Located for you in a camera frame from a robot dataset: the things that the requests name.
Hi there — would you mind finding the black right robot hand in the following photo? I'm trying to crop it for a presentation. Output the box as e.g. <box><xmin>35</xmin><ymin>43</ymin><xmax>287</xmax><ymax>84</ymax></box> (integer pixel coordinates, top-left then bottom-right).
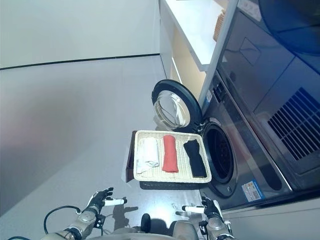
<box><xmin>182</xmin><ymin>196</ymin><xmax>222</xmax><ymax>221</ymax></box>

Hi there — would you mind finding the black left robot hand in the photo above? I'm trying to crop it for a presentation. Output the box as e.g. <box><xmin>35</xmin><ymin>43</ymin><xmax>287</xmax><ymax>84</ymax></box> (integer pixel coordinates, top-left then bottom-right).
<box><xmin>86</xmin><ymin>187</ymin><xmax>128</xmax><ymax>213</ymax></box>

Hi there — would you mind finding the black cloth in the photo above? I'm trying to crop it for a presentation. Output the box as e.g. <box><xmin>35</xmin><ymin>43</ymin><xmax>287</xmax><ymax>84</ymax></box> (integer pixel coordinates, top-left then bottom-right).
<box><xmin>183</xmin><ymin>139</ymin><xmax>208</xmax><ymax>179</ymax></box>

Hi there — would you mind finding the white cloth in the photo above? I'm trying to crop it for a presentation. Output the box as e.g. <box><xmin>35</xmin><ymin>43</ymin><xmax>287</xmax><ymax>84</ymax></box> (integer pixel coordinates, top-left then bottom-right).
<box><xmin>136</xmin><ymin>137</ymin><xmax>161</xmax><ymax>175</ymax></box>

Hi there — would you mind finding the red cloth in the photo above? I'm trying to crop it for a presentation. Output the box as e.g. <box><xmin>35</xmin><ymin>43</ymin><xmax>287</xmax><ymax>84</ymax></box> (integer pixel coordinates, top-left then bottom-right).
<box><xmin>161</xmin><ymin>134</ymin><xmax>180</xmax><ymax>173</ymax></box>

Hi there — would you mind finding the silver right robot leg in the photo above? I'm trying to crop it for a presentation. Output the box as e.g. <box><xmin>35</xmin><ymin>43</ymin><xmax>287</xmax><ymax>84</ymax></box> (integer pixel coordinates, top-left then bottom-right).
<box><xmin>172</xmin><ymin>221</ymin><xmax>198</xmax><ymax>240</ymax></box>

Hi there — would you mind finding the blue white energy label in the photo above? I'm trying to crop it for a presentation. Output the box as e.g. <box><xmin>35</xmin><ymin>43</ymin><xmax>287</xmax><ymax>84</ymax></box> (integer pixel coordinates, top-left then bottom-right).
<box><xmin>241</xmin><ymin>181</ymin><xmax>265</xmax><ymax>201</ymax></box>

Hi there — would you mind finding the white wicker basket tray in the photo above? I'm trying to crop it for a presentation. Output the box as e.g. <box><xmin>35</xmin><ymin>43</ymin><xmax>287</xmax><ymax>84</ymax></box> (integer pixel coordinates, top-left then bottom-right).
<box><xmin>133</xmin><ymin>129</ymin><xmax>213</xmax><ymax>184</ymax></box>

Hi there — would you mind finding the brown wooden stool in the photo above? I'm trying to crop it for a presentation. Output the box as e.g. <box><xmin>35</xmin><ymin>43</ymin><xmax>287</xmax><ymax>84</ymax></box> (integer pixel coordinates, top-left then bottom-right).
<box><xmin>125</xmin><ymin>130</ymin><xmax>201</xmax><ymax>191</ymax></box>

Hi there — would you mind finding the clear plastic bag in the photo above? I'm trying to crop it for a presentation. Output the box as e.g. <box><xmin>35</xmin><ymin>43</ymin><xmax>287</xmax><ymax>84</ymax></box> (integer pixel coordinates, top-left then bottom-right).
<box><xmin>153</xmin><ymin>116</ymin><xmax>176</xmax><ymax>131</ymax></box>

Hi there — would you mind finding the round glass washer door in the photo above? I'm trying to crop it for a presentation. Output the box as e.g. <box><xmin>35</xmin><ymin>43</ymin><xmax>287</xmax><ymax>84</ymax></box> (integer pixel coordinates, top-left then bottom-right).
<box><xmin>151</xmin><ymin>79</ymin><xmax>204</xmax><ymax>131</ymax></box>

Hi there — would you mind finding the dark grey stacked dryer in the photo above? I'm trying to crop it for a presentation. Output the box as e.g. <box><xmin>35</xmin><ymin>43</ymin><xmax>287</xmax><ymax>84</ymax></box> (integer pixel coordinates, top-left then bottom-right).
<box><xmin>217</xmin><ymin>0</ymin><xmax>320</xmax><ymax>193</ymax></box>

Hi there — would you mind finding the white upright side panel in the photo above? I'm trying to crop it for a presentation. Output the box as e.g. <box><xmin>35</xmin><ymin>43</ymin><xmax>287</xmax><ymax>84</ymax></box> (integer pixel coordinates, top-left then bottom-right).
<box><xmin>199</xmin><ymin>0</ymin><xmax>240</xmax><ymax>101</ymax></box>

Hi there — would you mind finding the white base cabinet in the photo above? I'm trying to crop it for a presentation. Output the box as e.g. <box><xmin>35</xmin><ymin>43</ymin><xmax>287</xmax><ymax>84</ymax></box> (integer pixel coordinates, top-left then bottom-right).
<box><xmin>158</xmin><ymin>0</ymin><xmax>208</xmax><ymax>83</ymax></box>

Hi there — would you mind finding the white countertop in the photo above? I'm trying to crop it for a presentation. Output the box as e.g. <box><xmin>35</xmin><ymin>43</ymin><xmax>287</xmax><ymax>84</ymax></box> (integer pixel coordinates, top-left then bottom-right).
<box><xmin>159</xmin><ymin>0</ymin><xmax>226</xmax><ymax>72</ymax></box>

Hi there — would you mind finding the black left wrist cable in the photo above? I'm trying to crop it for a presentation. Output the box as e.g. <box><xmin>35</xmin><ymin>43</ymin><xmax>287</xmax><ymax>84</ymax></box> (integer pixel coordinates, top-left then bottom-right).
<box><xmin>43</xmin><ymin>205</ymin><xmax>106</xmax><ymax>236</ymax></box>

